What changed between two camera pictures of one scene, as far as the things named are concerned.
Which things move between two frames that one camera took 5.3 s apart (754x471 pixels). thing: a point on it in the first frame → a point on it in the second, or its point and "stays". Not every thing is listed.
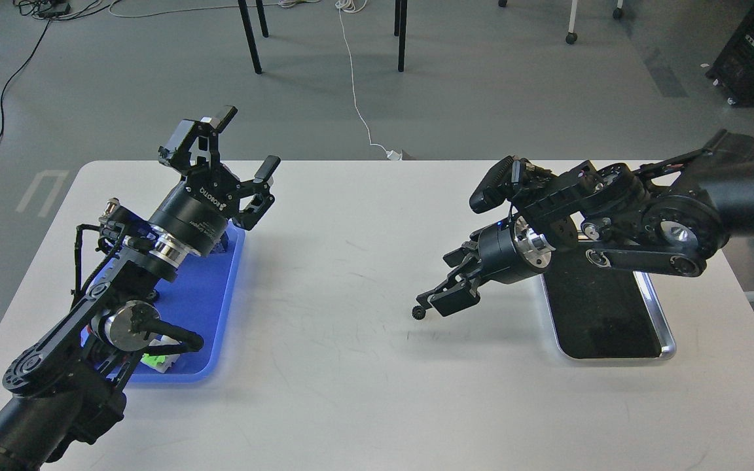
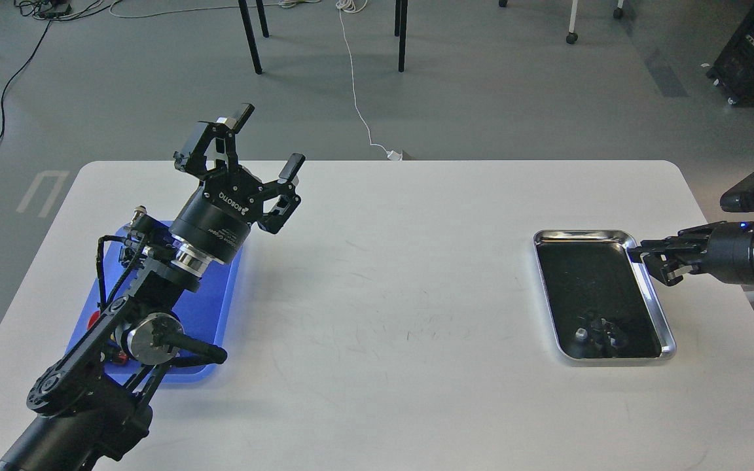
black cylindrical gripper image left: [195, 212] → [216, 220]
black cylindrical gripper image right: [506, 253] → [729, 248]
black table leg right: [400, 29] stays
